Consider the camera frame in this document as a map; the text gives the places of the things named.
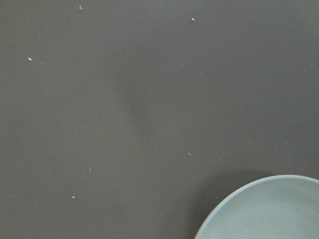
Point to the beige plate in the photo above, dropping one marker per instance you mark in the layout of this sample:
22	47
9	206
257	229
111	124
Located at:
276	207

